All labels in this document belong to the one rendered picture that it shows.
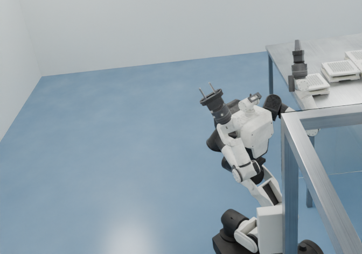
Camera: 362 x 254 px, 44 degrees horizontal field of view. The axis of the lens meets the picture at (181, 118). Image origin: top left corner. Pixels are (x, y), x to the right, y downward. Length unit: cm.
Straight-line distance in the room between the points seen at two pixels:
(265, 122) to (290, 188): 69
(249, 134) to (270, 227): 57
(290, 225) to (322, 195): 73
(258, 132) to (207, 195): 152
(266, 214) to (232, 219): 108
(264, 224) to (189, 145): 256
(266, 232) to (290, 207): 23
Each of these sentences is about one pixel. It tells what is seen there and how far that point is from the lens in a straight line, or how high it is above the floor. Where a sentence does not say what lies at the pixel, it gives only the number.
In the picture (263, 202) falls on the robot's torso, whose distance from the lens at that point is 285.
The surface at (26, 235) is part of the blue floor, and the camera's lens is 411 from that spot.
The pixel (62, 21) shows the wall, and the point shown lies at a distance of 669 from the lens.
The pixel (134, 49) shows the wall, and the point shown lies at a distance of 666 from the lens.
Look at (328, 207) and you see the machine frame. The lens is 142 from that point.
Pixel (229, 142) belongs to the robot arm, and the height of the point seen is 129.
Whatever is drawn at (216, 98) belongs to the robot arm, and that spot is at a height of 153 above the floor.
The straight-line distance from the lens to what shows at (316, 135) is 197.
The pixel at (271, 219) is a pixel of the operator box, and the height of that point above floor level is 106.
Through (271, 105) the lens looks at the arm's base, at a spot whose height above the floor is 123.
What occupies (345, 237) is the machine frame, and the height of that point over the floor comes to 162.
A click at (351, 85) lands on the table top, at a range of 384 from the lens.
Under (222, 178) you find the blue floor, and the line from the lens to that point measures 417.
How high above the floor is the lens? 256
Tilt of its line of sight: 30 degrees down
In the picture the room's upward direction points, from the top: 8 degrees counter-clockwise
